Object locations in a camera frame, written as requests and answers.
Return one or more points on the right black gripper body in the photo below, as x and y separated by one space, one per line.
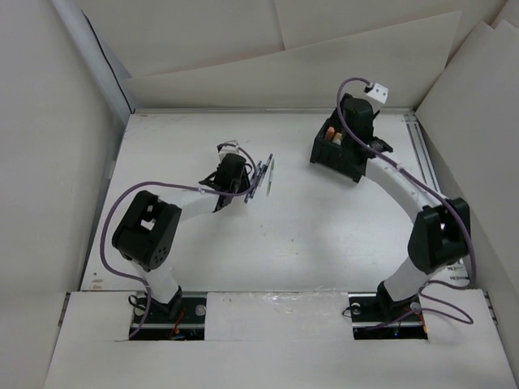
345 97

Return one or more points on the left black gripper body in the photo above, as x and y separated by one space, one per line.
240 185

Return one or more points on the dark blue pen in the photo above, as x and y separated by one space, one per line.
257 168

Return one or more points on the yellow highlighter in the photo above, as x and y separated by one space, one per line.
337 139

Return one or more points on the orange highlighter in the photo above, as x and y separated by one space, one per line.
330 133

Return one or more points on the green white pen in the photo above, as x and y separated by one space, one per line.
270 176

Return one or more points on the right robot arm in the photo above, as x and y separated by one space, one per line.
441 226

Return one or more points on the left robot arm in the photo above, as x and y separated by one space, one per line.
146 232

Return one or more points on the black stationery organizer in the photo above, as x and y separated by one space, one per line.
334 156

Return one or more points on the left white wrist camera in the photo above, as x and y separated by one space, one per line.
228 147

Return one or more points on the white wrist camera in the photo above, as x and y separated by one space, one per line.
228 147
377 92

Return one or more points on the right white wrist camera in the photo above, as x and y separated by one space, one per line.
377 92

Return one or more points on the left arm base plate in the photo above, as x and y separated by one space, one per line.
186 323

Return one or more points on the aluminium rail right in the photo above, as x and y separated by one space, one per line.
456 273

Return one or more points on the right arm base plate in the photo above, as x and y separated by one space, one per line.
371 319

